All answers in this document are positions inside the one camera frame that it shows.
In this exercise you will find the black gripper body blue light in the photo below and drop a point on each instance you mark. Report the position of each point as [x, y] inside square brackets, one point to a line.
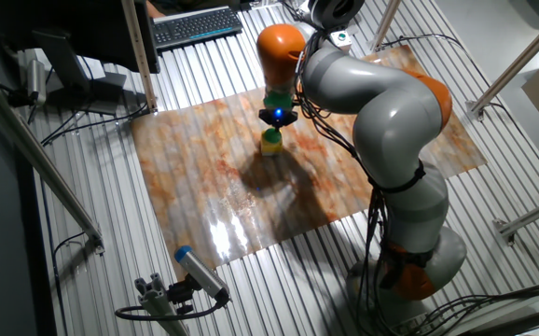
[278, 116]

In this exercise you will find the yellow box green mushroom button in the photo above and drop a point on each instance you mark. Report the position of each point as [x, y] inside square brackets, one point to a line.
[272, 147]

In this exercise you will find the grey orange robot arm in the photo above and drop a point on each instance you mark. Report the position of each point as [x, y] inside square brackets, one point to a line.
[391, 121]

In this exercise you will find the grey box green button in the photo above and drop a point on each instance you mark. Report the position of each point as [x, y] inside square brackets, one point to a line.
[341, 41]

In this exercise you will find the orange marble pattern mat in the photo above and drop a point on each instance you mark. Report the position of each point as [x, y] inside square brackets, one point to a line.
[195, 154]

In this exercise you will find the black round drum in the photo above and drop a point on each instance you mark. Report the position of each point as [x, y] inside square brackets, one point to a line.
[335, 11]

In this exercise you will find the black backlit keyboard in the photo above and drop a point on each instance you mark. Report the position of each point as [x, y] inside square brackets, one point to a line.
[195, 25]

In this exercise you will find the black computer monitor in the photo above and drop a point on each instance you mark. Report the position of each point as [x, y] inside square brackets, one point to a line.
[87, 28]

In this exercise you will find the dark monitor stand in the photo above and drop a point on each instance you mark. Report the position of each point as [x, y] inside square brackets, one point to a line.
[64, 60]

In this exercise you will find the black flat bar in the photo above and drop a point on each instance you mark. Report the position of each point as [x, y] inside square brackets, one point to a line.
[507, 329]

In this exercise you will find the aluminium frame strut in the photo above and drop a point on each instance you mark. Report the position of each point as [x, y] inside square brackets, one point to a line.
[530, 215]
[516, 60]
[139, 56]
[386, 21]
[31, 149]

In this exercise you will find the silver camera blue cap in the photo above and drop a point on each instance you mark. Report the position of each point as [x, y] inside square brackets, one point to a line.
[199, 270]

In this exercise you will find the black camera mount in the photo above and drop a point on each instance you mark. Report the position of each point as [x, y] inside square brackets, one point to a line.
[181, 294]

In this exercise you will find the short aluminium profile post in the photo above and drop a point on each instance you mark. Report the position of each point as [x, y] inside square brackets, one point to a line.
[157, 303]

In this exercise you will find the silver cylindrical camera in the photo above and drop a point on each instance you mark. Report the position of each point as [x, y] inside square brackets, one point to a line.
[36, 79]

